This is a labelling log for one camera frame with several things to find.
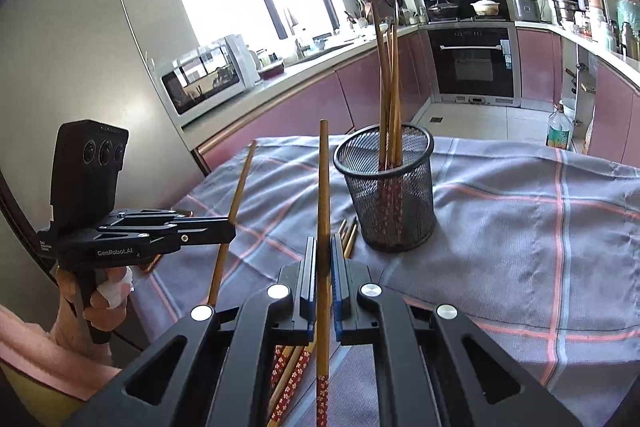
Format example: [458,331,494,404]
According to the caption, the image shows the green covered appliance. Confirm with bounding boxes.
[616,0,640,60]

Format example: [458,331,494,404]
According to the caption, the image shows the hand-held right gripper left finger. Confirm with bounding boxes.
[65,236,318,427]

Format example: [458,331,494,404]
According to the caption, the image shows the grey plaid tablecloth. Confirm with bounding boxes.
[132,134,640,427]

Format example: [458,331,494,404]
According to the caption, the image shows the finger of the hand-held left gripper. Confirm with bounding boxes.
[116,208,236,229]
[99,220,237,256]

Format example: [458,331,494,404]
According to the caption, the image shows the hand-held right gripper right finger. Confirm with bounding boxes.
[330,234,583,427]

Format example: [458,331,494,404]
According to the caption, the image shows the white kitchen countertop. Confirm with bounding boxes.
[180,19,640,128]

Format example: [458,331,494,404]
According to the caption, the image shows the black built-in oven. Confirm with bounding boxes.
[425,23,521,108]

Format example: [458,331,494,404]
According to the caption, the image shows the black cooking pot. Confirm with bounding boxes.
[427,0,460,18]

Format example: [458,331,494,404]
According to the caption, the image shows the steel steamer pot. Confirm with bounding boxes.
[552,0,583,25]

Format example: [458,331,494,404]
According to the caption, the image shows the steel sink faucet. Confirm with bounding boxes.
[284,7,308,58]

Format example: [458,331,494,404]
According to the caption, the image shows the yellow clothing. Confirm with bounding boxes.
[0,367,86,427]

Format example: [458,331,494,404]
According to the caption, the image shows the person's left forearm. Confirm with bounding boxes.
[0,302,123,408]

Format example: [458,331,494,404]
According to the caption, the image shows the grey refrigerator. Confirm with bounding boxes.
[0,0,211,358]

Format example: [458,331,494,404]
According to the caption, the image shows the black mesh holder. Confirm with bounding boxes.
[333,123,437,253]

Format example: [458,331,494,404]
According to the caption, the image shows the plastic oil bottle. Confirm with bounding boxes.
[546,103,575,151]

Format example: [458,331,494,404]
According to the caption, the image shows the pink lower kitchen cabinets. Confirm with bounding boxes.
[192,27,640,172]

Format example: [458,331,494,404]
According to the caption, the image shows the person's left hand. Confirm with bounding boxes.
[54,266,135,350]

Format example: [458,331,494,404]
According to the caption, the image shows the white microwave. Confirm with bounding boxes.
[160,34,262,116]

